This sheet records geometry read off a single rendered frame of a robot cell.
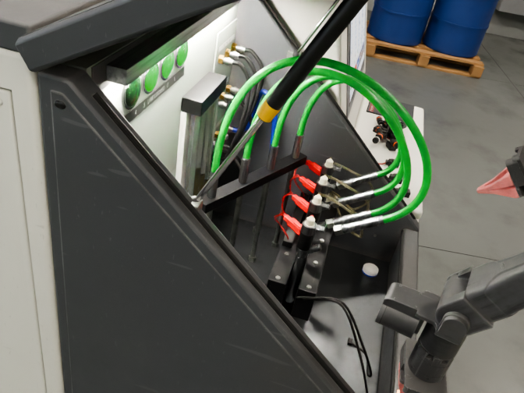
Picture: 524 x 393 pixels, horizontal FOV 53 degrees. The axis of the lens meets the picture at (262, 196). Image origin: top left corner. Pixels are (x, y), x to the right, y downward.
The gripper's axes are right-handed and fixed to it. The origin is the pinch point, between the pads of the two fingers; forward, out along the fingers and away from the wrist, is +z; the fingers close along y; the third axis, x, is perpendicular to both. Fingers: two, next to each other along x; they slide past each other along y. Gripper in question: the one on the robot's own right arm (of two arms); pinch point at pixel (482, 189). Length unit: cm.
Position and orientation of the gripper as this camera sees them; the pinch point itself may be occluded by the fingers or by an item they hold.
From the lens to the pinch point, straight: 109.6
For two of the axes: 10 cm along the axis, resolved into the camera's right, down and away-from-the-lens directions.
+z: -7.3, 2.7, 6.2
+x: -4.9, 4.2, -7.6
